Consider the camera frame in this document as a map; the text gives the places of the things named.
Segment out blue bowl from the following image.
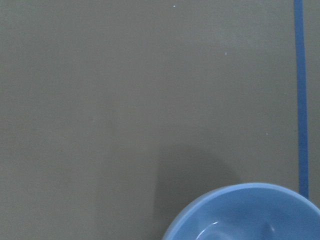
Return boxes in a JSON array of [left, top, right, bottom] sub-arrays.
[[162, 183, 320, 240]]

